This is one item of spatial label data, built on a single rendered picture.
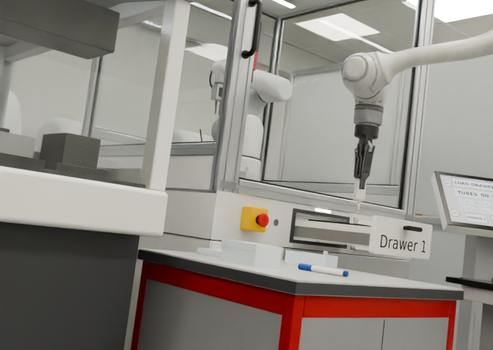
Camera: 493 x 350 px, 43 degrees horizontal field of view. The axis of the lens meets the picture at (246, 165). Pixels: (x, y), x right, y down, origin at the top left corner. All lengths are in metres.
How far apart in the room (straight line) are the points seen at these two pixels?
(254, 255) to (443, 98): 2.57
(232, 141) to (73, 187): 0.68
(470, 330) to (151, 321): 1.61
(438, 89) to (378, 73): 2.09
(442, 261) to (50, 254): 2.68
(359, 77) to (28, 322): 1.06
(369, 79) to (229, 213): 0.57
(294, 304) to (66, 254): 0.50
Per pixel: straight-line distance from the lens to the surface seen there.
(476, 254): 2.85
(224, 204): 1.86
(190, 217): 1.93
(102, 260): 1.45
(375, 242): 1.83
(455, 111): 3.79
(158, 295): 1.61
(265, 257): 1.48
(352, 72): 1.80
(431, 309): 1.63
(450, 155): 3.75
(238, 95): 1.90
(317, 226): 2.00
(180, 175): 2.00
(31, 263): 1.38
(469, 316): 2.87
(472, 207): 2.80
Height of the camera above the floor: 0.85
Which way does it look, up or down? 6 degrees up
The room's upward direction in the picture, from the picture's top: 7 degrees clockwise
